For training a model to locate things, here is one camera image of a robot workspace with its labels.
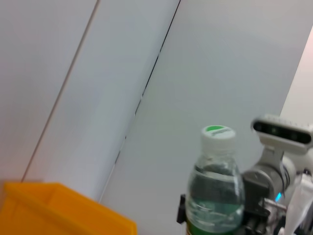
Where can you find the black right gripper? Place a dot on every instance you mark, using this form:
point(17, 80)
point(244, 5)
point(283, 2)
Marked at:
point(254, 195)

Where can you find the clear green-label water bottle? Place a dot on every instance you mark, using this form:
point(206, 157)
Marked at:
point(215, 191)

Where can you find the yellow plastic bin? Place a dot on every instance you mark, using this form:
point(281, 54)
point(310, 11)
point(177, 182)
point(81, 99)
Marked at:
point(61, 210)

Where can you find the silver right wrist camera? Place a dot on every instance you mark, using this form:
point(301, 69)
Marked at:
point(281, 132)

